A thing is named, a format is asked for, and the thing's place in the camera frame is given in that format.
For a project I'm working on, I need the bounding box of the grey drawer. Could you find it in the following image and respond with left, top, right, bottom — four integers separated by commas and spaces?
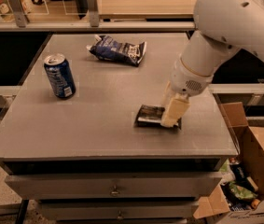
38, 201, 198, 220
6, 172, 221, 200

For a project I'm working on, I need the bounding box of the blue crumpled chip bag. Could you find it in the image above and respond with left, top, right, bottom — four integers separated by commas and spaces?
86, 35, 147, 67

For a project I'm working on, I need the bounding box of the metal bracket post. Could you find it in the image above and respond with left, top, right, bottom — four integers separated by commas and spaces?
8, 0, 29, 28
87, 0, 100, 27

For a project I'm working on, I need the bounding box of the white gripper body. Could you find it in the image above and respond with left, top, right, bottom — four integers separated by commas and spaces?
170, 58, 214, 96

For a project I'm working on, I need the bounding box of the green snack bag in box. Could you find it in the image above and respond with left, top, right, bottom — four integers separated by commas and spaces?
228, 182, 257, 202

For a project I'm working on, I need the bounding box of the dark chocolate rxbar wrapper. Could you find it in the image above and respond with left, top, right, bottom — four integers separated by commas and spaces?
134, 104, 182, 130

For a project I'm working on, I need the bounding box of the middle metal bracket post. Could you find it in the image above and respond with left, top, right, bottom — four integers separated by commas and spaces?
87, 0, 100, 27

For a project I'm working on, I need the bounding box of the dark bottle in box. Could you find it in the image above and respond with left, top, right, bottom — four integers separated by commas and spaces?
229, 159, 258, 192

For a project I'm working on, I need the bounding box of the wooden background table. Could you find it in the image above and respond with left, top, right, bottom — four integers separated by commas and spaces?
98, 0, 196, 19

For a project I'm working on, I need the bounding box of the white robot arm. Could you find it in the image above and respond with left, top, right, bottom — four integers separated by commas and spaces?
160, 0, 264, 127

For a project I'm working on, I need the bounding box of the blue pepsi can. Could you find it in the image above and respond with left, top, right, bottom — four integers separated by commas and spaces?
44, 53, 76, 99

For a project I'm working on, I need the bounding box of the upper grey drawer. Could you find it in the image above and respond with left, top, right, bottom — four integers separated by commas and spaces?
6, 172, 221, 200

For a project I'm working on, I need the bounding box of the left metal bracket post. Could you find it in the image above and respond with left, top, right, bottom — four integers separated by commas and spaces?
8, 0, 29, 28

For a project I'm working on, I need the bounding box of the open cardboard box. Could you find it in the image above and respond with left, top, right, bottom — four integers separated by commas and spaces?
194, 103, 264, 224

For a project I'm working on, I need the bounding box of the lower grey drawer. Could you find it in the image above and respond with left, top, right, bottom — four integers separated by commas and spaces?
38, 201, 198, 220

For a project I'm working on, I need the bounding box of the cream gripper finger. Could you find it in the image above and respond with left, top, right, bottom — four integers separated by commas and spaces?
160, 82, 175, 107
160, 93, 190, 128

